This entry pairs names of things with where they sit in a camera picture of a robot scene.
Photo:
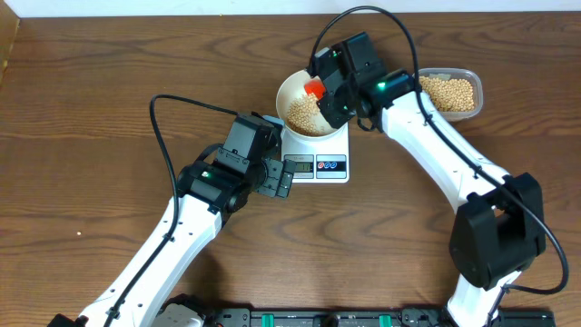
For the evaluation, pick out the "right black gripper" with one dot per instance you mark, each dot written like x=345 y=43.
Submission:
x=334 y=116

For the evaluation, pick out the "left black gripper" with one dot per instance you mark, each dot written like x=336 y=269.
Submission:
x=278 y=178

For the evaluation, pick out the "red plastic measuring scoop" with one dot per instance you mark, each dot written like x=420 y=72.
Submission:
x=316 y=87

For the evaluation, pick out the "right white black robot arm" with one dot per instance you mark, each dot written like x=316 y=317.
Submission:
x=499 y=226

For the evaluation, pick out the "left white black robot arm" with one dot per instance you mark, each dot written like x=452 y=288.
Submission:
x=207 y=195

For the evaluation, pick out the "soybeans in bowl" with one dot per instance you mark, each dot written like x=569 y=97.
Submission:
x=304 y=117

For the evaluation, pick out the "white round bowl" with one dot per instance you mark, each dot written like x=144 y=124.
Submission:
x=291 y=89

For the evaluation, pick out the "white digital kitchen scale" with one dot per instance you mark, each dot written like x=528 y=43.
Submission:
x=322 y=159

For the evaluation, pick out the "soybeans in container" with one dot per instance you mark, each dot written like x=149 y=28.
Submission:
x=454 y=95

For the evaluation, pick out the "clear plastic bean container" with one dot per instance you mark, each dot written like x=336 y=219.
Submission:
x=457 y=73

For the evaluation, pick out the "left gripper grey camera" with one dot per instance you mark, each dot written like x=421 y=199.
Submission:
x=250 y=140

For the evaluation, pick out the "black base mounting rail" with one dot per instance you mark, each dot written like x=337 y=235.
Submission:
x=422 y=316

